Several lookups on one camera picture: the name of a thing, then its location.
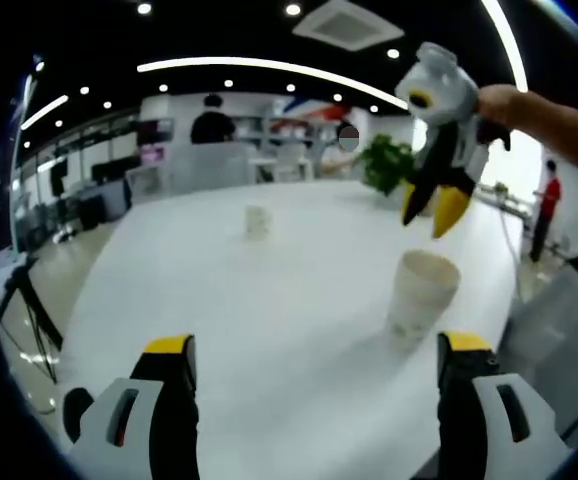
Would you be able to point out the white storage shelf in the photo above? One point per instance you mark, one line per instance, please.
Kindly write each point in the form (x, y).
(254, 127)

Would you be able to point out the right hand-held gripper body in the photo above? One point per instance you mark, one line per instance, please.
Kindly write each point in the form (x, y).
(449, 85)

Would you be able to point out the wall display screen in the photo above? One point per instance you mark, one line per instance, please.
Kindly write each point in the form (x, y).
(156, 131)

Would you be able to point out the long curved ceiling light strip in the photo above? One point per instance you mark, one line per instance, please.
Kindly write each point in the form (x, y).
(244, 61)

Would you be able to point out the green potted plant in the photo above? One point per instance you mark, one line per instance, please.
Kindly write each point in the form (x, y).
(384, 160)

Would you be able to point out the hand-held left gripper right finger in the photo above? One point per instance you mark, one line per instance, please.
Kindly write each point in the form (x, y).
(459, 425)

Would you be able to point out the straight long ceiling light strip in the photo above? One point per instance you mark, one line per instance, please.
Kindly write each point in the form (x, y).
(511, 50)

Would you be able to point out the round ceiling spotlights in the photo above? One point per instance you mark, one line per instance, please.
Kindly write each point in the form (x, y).
(393, 53)

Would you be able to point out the person's right hand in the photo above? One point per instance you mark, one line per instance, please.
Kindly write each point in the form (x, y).
(501, 105)

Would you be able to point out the grey mesh office chair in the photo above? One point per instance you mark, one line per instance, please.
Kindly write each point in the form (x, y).
(559, 325)

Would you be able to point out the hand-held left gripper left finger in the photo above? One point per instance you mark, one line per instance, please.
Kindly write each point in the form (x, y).
(174, 415)

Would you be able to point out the short ceiling light bar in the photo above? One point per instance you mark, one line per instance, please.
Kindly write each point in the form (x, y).
(44, 112)

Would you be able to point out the ceiling air conditioner vent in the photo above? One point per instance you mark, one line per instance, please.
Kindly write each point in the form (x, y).
(349, 25)

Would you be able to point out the white table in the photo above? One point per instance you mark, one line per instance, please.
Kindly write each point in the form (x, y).
(269, 325)

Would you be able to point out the red blue wall graphic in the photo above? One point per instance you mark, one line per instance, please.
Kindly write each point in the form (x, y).
(314, 111)

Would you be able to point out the grey partition panel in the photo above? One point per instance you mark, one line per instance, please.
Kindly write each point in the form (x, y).
(209, 170)

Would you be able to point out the black tripod stand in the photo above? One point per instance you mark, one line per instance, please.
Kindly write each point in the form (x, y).
(21, 274)

